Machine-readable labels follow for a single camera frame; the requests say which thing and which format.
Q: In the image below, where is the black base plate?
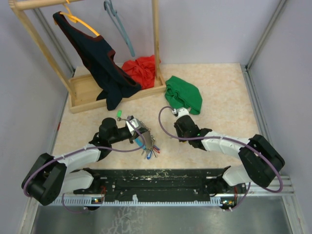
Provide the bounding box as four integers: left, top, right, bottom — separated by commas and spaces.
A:
74, 169, 246, 202

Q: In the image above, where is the dark navy garment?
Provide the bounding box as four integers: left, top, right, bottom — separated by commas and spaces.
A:
53, 12, 142, 111

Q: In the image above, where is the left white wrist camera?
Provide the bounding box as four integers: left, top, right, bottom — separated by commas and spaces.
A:
125, 116, 140, 135

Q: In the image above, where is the large keyring with blue handle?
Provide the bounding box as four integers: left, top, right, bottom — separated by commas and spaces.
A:
135, 119, 160, 160

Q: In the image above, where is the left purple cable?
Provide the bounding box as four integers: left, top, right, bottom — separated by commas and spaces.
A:
21, 119, 148, 215

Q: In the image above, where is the grey blue hanger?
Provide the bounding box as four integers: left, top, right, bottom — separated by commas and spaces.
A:
103, 0, 136, 57

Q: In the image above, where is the green cloth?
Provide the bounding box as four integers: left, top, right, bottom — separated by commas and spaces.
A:
165, 76, 202, 115

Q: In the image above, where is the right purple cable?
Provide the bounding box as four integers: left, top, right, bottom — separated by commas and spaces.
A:
158, 106, 284, 212

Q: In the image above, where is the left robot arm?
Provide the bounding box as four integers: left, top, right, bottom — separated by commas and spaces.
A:
21, 117, 148, 206

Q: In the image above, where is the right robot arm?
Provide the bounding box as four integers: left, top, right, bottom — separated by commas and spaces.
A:
174, 115, 285, 193

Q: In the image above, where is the green tag key left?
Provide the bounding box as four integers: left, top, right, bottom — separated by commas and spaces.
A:
117, 110, 127, 121

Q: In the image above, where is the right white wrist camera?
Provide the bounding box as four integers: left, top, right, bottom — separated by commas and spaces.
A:
172, 108, 189, 118

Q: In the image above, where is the purple cable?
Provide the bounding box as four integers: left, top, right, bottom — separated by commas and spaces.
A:
21, 119, 148, 215
158, 106, 284, 212

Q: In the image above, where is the grey cable duct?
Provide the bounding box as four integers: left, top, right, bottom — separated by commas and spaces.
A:
53, 196, 234, 207

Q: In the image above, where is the wooden clothes rack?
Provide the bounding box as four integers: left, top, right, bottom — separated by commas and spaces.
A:
8, 0, 166, 113

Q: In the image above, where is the red cloth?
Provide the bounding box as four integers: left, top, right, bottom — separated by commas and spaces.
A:
121, 55, 156, 90

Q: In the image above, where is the yellow hanger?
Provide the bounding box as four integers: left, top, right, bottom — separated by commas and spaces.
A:
58, 0, 100, 37

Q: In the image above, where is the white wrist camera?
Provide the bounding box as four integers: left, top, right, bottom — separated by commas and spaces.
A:
125, 116, 140, 135
172, 108, 189, 118

